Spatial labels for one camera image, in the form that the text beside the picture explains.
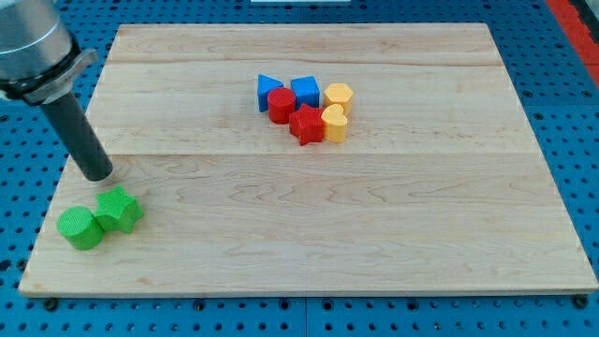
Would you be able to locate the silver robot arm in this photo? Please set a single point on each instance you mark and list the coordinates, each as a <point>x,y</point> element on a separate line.
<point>40,58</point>

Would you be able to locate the red star block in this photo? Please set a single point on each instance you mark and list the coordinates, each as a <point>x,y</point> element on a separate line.
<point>306,124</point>

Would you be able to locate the blue cube block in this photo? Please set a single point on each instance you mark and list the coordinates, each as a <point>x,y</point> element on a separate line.
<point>307,91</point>

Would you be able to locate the green star block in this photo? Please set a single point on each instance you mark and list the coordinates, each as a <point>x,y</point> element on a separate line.
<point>117,210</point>

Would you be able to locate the yellow heart block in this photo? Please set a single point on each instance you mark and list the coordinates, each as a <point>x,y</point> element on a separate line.
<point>334,123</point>

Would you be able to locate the red cylinder block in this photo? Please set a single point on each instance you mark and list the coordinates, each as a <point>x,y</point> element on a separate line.
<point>281,103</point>

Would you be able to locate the yellow hexagon block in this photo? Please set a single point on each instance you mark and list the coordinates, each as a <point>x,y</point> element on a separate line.
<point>339,93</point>

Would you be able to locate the blue triangle block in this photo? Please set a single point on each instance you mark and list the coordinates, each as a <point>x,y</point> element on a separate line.
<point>265,84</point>

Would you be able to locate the wooden board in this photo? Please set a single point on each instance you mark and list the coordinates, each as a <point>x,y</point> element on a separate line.
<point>439,189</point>

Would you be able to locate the green cylinder block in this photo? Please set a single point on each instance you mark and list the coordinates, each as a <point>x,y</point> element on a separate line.
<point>79,227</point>

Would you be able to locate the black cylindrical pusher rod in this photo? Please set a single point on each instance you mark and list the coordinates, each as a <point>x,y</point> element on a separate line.
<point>67,118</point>

